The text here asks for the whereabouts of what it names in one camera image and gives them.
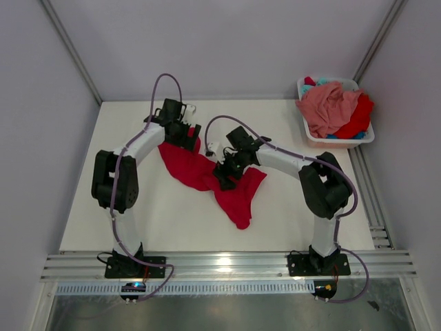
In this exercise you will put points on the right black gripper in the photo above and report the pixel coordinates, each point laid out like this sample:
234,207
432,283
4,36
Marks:
222,169

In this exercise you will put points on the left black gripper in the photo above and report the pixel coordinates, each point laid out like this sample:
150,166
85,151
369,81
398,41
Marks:
188,143

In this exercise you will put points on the crimson red t shirt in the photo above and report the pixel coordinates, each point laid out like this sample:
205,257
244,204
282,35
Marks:
194,170

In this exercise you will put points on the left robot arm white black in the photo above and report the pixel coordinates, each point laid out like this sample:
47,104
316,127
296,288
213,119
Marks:
115,181

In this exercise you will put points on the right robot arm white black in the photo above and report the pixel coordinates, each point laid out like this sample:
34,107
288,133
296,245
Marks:
326,191

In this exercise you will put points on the salmon pink t shirt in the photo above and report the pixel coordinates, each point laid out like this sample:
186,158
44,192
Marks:
328,107

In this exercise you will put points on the left controller board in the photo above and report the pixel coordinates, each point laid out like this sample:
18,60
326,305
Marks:
132,291

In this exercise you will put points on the controller board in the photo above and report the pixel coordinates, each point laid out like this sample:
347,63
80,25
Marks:
132,291
324,289

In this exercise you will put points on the bright red t shirt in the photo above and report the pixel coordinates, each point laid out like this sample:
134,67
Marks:
358,119

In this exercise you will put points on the right controller board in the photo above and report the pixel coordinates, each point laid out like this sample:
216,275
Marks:
324,289

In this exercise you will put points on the white plastic laundry basket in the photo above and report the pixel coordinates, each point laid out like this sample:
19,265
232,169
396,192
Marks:
347,85

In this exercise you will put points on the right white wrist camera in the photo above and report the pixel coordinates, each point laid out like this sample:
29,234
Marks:
213,150

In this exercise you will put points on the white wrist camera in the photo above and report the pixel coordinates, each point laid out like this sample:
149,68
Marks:
189,111
213,150

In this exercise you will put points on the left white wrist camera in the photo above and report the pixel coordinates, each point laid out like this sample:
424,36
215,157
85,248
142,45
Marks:
189,111

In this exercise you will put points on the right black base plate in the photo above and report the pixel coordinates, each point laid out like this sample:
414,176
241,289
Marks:
312,264

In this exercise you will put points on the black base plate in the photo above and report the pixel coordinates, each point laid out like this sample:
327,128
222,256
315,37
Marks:
312,264
151,267

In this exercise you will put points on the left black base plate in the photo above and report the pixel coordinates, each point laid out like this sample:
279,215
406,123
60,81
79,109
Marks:
151,267

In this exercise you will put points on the aluminium side rail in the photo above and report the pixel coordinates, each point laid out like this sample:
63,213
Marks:
371,203

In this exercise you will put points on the left corner aluminium post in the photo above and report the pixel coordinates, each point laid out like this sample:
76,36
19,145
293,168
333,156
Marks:
70,48

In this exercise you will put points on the corner aluminium post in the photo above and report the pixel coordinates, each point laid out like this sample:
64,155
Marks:
70,48
385,27

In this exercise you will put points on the grey slotted cable duct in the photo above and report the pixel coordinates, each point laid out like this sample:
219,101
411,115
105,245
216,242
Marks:
190,288

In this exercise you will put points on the aluminium front rail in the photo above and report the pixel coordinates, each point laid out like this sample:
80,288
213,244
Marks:
224,266

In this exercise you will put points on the right corner aluminium post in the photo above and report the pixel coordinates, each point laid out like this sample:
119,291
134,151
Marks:
385,27

